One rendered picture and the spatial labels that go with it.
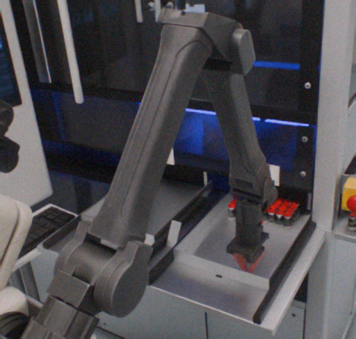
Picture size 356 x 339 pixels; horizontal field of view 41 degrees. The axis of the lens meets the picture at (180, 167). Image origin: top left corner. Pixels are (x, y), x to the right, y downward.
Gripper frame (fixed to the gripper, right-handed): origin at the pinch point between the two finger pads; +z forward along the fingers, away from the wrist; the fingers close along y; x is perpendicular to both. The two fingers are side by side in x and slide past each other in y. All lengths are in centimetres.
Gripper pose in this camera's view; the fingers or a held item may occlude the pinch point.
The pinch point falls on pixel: (247, 273)
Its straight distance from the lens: 115.5
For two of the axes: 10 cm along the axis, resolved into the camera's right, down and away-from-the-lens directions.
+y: 5.2, -3.6, 7.8
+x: -8.5, -1.7, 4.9
